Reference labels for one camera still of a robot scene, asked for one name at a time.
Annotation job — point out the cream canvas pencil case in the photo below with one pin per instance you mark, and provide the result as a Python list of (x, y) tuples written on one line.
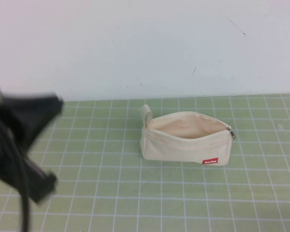
[(183, 152)]

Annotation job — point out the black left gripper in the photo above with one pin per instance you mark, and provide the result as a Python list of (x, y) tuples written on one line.
[(26, 166)]

